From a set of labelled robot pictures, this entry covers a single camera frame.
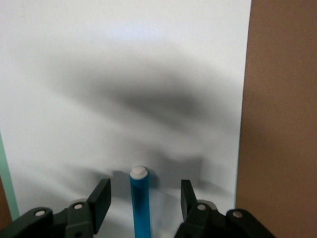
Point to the green clipboard with white paper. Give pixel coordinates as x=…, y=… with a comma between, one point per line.
x=123, y=49

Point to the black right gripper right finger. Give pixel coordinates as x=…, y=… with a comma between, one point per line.
x=188, y=208

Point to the blue marker with white end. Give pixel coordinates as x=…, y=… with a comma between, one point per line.
x=141, y=210

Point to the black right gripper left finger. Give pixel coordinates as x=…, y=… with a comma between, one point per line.
x=99, y=205

